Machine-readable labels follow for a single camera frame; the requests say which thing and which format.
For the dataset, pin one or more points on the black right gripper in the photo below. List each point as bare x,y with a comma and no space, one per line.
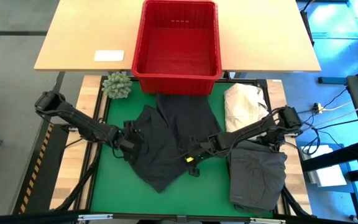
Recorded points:
204,147

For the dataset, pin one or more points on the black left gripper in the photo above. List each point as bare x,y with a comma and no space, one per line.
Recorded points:
129,140

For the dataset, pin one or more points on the black shorts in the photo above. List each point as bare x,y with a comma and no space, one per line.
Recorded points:
166,140

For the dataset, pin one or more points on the dark grey garment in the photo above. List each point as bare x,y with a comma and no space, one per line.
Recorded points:
256,177

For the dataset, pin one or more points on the red plastic bin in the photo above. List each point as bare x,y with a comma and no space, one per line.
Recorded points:
179,81

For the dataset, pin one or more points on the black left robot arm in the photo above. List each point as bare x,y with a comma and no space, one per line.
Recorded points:
82,123

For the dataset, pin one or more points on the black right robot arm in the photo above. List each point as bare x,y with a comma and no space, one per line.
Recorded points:
259,130

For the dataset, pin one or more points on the artificial green potted plant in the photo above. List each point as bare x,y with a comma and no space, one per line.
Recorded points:
117,85

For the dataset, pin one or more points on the wooden side board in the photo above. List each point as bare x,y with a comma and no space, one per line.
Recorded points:
277,93
87,96

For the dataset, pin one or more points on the cream garment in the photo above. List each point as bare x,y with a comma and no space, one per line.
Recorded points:
244,105

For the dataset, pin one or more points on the white rectangular pad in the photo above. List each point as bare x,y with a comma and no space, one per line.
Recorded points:
109,55

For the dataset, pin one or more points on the black hazard-striped plate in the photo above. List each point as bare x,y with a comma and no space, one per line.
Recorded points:
39,174

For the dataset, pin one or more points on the light wooden desk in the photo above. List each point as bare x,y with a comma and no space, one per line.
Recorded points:
73,31

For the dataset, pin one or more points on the white box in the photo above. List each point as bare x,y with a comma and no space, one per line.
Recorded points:
328,177

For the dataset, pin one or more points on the black desk foot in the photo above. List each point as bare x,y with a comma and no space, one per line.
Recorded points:
331,80

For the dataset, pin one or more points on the black table frame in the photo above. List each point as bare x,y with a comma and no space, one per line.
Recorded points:
102,105

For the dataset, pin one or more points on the silver frame bracket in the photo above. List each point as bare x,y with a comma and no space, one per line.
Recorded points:
95,217
267,221

